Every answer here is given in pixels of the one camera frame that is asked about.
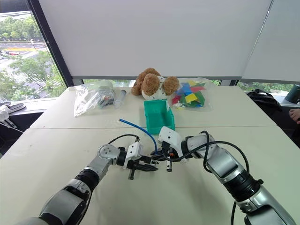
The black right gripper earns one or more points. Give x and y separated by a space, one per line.
167 152

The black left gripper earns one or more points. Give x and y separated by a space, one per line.
131 172

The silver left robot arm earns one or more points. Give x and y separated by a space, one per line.
70 192

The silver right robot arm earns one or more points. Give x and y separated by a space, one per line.
225 164

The green plastic bin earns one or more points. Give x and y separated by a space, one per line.
159 117

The clear bag of coloured blocks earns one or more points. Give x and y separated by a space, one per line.
191 95

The brown teddy bear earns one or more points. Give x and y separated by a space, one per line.
152 84

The clear bag of small items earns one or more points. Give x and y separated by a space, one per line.
96 97

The large white roller blind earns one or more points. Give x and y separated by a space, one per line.
154 37

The black backpack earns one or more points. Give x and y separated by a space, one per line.
264 98

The dark slippers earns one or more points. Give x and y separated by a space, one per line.
14 107

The person's bare foot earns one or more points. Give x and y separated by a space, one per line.
295 115

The dark green mug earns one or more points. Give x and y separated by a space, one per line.
293 93

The white cloth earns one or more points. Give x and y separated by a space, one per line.
3 113

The narrow white roller blind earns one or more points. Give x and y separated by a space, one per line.
276 47

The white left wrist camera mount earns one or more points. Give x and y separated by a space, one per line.
133 151

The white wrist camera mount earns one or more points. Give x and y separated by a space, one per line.
133 151
171 138

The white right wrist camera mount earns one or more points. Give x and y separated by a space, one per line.
171 138

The black window frame post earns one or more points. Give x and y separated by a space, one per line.
54 42

